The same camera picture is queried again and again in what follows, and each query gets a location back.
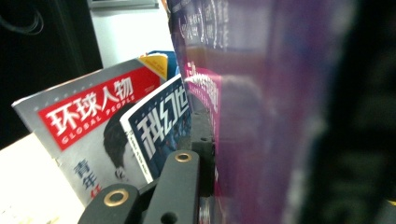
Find black and grey magazine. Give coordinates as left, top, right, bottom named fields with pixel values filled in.
left=11, top=53, right=171, bottom=208

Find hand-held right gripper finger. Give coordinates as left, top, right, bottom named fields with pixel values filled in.
left=190, top=109, right=216, bottom=198

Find purple and blue magazine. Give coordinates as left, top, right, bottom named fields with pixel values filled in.
left=120, top=74, right=192, bottom=185
left=166, top=0, right=359, bottom=224

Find white cabinet panel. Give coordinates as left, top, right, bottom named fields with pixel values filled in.
left=89, top=4, right=176, bottom=69

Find hanging dark cable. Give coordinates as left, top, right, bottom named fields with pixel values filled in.
left=0, top=8, right=45, bottom=35

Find black curtain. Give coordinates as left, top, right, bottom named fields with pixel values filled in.
left=0, top=0, right=104, bottom=150

